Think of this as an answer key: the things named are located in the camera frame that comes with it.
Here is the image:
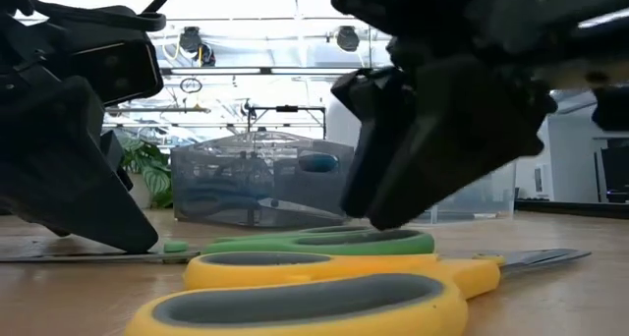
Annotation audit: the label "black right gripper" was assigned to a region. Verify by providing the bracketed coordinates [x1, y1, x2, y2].
[330, 0, 559, 232]

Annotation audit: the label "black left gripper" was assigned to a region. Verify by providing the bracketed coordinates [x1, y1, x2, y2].
[0, 10, 160, 254]

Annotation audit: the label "green-handled scissors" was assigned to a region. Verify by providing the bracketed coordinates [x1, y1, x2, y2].
[0, 225, 436, 265]

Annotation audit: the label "yellow-handled scissors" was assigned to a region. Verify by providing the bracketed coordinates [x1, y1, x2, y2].
[124, 247, 594, 336]

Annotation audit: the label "potted green plant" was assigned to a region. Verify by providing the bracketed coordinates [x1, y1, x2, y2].
[116, 135, 174, 210]

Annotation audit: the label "clear plastic bin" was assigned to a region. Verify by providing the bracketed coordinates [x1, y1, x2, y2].
[417, 161, 518, 225]

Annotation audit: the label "smoky translucent plastic bin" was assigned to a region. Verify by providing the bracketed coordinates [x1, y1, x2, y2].
[169, 131, 356, 230]

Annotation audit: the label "dark computer monitor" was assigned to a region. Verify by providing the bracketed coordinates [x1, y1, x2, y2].
[593, 137, 629, 204]

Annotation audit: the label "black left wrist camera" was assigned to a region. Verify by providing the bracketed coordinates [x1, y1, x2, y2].
[63, 39, 166, 107]

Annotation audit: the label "ceiling cable reel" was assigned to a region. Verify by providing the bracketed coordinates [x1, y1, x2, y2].
[177, 26, 203, 54]
[335, 25, 362, 53]

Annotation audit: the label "black overhead camera gantry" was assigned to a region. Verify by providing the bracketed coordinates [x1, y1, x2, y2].
[244, 103, 329, 139]

